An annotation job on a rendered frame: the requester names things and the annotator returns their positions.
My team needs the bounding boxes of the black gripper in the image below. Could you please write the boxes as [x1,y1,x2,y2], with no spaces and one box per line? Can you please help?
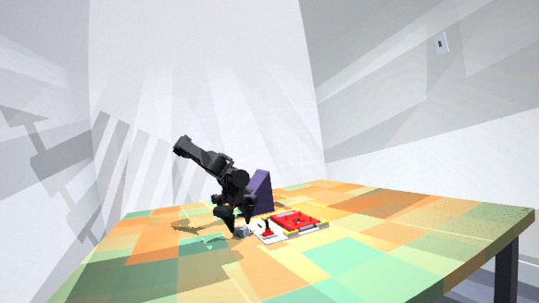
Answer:
[213,186,257,234]

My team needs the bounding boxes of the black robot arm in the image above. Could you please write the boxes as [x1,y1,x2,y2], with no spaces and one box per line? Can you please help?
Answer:
[173,134,253,206]

